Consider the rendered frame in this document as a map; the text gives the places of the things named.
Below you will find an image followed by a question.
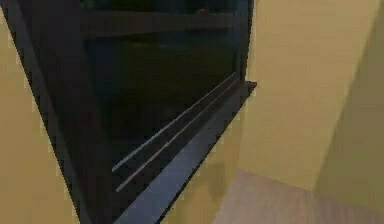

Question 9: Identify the dark framed window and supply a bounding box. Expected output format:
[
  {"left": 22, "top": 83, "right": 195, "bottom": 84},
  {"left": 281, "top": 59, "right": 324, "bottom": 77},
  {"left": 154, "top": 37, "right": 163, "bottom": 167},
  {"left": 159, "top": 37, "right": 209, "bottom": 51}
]
[{"left": 0, "top": 0, "right": 258, "bottom": 224}]

